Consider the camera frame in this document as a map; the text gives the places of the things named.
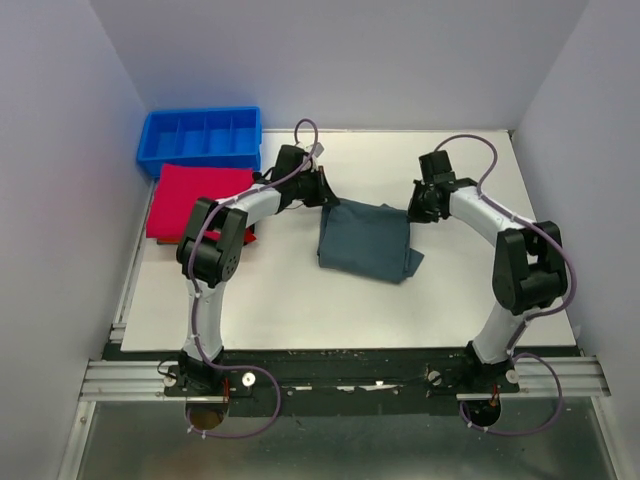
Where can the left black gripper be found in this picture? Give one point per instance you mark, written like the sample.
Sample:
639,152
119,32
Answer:
324,194

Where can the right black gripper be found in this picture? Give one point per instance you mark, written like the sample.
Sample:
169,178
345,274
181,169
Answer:
414,212

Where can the grey blue t shirt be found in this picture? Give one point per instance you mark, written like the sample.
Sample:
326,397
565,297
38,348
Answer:
369,241

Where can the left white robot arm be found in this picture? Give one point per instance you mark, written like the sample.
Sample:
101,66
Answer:
211,245

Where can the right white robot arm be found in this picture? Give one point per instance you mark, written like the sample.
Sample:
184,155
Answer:
529,272

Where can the blue plastic divided bin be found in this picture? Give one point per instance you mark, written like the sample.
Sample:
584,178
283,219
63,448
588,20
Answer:
224,137

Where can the folded magenta t shirt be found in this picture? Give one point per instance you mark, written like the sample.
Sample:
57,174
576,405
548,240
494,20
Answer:
178,189

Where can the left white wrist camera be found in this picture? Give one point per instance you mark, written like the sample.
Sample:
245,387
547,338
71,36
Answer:
316,149

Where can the aluminium extrusion frame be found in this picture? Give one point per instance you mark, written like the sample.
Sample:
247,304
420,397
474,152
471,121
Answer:
280,299

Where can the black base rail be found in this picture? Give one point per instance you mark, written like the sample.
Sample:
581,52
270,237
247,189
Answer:
338,382

